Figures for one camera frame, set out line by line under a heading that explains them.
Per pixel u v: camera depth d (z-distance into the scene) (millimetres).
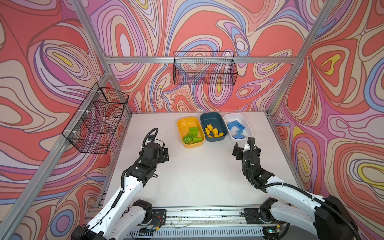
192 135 1026
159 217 721
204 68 960
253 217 740
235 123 1104
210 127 1070
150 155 571
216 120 1122
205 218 749
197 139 1000
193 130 1076
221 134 1036
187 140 1015
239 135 1019
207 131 1046
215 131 1046
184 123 1115
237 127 1087
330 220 404
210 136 1019
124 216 557
